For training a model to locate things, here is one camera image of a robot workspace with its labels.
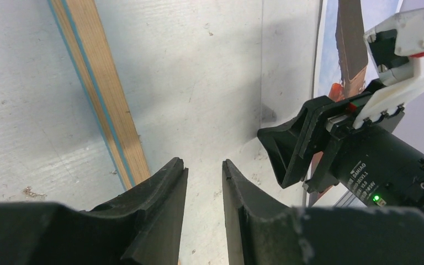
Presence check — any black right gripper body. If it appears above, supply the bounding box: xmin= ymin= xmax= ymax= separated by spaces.
xmin=303 ymin=80 xmax=424 ymax=213

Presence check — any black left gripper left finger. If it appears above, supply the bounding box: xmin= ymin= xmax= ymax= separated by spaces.
xmin=0 ymin=157 xmax=188 ymax=264

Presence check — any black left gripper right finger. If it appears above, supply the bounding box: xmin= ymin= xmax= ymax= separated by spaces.
xmin=222 ymin=160 xmax=424 ymax=264

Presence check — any blue wooden picture frame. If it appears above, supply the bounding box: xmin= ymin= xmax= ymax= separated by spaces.
xmin=49 ymin=1 xmax=150 ymax=189

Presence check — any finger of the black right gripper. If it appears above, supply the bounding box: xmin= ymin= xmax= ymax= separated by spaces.
xmin=257 ymin=96 xmax=344 ymax=189

